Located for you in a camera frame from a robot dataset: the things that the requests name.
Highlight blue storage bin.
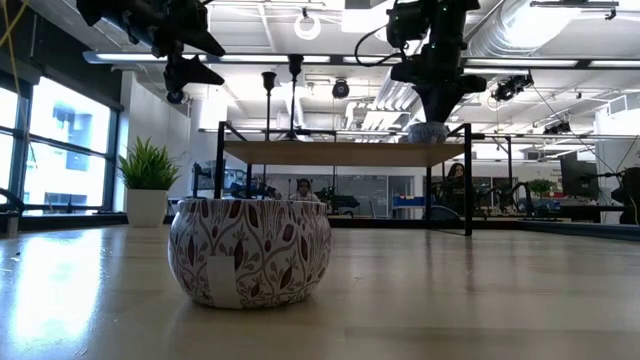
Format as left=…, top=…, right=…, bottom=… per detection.
left=392, top=195, right=427, bottom=211

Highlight black ceiling spotlight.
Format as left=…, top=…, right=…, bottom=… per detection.
left=492, top=72, right=535, bottom=104

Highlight green plant in white pot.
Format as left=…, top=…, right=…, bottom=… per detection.
left=117, top=135, right=182, bottom=230

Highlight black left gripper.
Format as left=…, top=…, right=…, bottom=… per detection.
left=74, top=0, right=227, bottom=106

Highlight person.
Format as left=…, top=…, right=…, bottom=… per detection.
left=439, top=162, right=470, bottom=217
left=288, top=177, right=321, bottom=204

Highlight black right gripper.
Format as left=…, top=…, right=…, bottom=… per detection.
left=389, top=53, right=487, bottom=125

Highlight white hanging ring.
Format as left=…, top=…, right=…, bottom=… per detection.
left=293, top=9, right=323, bottom=42

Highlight black aluminium table frame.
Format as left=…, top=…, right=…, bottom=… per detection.
left=0, top=187, right=640, bottom=242

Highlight black computer monitor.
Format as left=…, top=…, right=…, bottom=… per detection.
left=559, top=152, right=600, bottom=201

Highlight small background potted plant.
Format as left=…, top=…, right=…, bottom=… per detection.
left=528, top=178, right=554, bottom=202

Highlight wooden shelf riser black legs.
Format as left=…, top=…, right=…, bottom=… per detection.
left=213, top=121, right=475, bottom=237

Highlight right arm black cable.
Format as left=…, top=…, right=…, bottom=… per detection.
left=353, top=23, right=404, bottom=68

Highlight silver ventilation duct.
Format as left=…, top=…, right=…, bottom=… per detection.
left=464, top=0, right=584, bottom=59

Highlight black metal candlestick holder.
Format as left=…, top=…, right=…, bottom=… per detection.
left=277, top=53, right=314, bottom=143
left=259, top=70, right=279, bottom=142

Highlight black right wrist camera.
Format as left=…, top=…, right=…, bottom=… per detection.
left=386, top=2, right=426, bottom=50

